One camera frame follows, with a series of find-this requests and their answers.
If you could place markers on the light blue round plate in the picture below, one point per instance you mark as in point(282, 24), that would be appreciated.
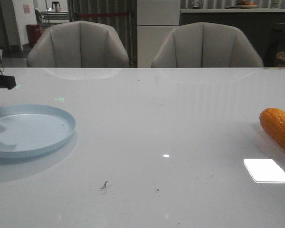
point(32, 130)

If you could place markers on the orange plastic corn cob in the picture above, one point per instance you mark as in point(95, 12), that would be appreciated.
point(272, 121)

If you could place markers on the red trash bin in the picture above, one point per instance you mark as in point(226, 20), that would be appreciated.
point(34, 33)

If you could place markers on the left beige leather chair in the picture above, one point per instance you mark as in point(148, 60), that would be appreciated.
point(79, 44)

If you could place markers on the beige leather chair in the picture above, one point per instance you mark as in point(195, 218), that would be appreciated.
point(79, 44)
point(204, 44)

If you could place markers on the background table with jug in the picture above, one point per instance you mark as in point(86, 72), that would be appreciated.
point(46, 19)

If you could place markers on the thermos jug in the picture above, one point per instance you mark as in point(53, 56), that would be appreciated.
point(56, 6)

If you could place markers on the red barrier belt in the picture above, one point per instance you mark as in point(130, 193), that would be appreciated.
point(100, 15)

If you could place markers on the white cabinet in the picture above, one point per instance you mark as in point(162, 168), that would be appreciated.
point(155, 19)

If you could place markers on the right beige leather chair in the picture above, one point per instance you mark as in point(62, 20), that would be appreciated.
point(204, 44)

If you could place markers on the fruit bowl on counter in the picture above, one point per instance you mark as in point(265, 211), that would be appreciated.
point(245, 4)

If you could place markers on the grey counter with white top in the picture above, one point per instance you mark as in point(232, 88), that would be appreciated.
point(256, 24)

